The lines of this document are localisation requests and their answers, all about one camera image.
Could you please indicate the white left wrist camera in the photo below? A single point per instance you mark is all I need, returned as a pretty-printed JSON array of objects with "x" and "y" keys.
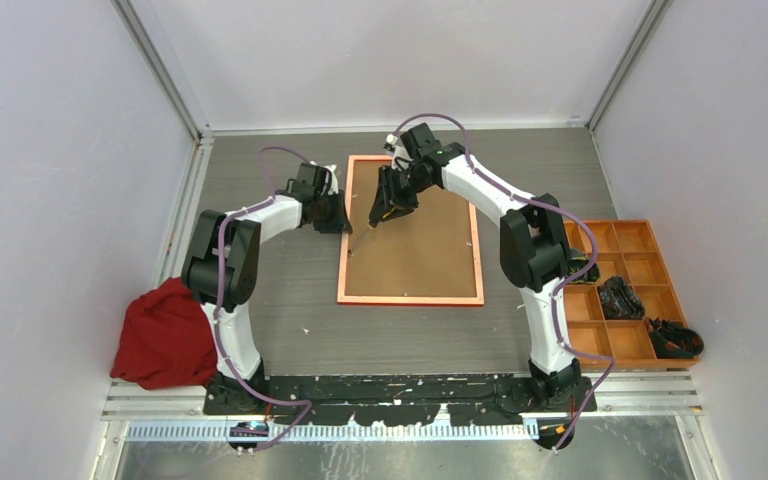
[{"x": 325, "y": 179}]

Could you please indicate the orange compartment tray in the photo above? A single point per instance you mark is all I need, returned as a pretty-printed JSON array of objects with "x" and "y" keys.
[{"x": 659, "y": 341}]

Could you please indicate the white slotted cable duct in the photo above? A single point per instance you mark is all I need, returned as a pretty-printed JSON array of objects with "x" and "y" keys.
[{"x": 261, "y": 432}]

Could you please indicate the blue yellow rolled tie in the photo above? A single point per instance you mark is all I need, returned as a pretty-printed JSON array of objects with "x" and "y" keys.
[{"x": 582, "y": 270}]

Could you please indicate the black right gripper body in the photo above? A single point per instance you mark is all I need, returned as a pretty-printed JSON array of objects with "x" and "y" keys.
[{"x": 413, "y": 177}]

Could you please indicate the red cloth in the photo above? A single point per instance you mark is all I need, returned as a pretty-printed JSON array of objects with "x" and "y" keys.
[{"x": 165, "y": 340}]

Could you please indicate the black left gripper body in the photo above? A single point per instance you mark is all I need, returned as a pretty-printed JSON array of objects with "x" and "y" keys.
[{"x": 330, "y": 217}]

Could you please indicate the dark rolled tie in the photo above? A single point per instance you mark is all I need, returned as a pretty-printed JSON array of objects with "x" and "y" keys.
[{"x": 619, "y": 301}]

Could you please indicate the black yellow screwdriver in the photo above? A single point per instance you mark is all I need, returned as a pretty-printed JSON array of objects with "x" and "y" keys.
[{"x": 357, "y": 243}]

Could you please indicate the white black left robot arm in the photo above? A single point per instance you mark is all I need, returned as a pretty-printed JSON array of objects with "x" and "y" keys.
[{"x": 222, "y": 263}]

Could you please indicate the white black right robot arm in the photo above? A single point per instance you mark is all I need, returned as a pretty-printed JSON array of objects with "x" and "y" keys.
[{"x": 534, "y": 249}]

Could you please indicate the red picture frame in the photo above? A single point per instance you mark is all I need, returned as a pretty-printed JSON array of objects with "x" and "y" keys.
[{"x": 430, "y": 257}]

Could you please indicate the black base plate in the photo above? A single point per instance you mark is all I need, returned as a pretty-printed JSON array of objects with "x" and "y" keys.
[{"x": 394, "y": 400}]

